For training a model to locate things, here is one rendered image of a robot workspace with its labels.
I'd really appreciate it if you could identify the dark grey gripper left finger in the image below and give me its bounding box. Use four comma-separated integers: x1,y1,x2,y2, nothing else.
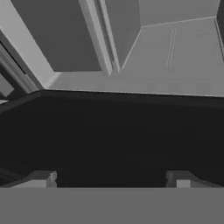
0,170,58,189

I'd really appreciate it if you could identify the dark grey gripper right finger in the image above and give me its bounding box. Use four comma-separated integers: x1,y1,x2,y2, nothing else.
164,170,224,189

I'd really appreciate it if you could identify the grey fridge door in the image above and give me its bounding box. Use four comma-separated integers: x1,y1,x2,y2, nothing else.
43,16,224,97

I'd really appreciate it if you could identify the dark grey cabinet panel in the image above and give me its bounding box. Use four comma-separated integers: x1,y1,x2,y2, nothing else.
10,0,103,73

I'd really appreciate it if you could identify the grey fridge door handle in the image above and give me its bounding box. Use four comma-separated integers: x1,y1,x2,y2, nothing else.
164,27,178,70

